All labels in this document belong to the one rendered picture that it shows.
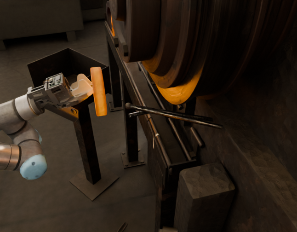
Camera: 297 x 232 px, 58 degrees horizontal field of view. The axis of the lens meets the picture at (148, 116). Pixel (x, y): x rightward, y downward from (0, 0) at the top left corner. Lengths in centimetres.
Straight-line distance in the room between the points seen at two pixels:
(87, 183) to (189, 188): 107
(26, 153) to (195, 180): 51
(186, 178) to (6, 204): 123
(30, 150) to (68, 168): 82
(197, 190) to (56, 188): 115
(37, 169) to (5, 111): 20
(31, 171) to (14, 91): 166
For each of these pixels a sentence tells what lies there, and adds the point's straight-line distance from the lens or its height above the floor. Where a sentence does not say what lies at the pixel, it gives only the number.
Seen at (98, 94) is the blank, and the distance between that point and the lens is 81.
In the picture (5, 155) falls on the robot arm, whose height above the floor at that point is 70.
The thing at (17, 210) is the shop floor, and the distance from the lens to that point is 160.
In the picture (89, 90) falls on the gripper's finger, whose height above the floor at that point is 78.
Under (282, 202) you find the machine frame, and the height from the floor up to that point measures 87.
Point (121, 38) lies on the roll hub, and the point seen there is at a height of 101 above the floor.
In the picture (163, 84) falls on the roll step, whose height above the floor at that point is 96.
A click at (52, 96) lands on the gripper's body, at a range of 85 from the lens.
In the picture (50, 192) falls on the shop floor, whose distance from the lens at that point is 160.
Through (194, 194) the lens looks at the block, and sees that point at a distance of 55.
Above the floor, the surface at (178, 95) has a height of 95.
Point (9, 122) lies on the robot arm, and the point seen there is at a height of 72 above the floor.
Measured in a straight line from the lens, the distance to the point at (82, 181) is 159.
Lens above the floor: 125
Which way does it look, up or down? 40 degrees down
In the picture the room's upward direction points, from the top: straight up
